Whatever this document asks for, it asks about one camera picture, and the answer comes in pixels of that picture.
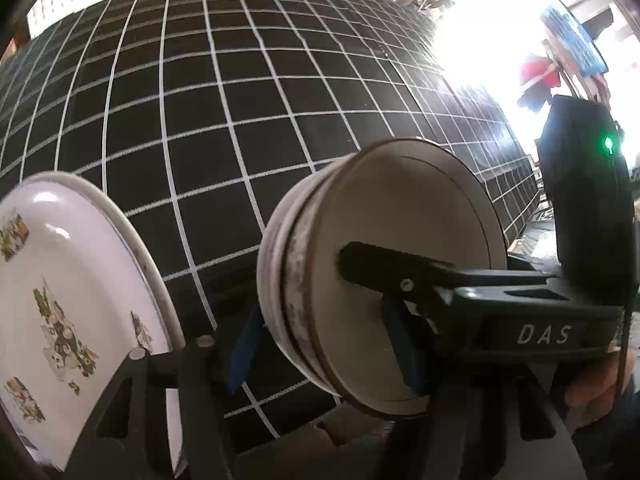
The blue laundry basket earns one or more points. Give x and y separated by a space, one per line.
575 40

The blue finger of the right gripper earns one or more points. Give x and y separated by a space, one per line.
417 278
410 336

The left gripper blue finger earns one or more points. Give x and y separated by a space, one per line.
246 337

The white bowl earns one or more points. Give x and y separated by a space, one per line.
270 264

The black white grid tablecloth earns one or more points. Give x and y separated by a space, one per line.
195 117

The white floral plate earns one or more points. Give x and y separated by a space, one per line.
79 291

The patterned ceramic bowl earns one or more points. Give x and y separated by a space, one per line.
345 236

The person's right hand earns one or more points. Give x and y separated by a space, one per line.
594 391

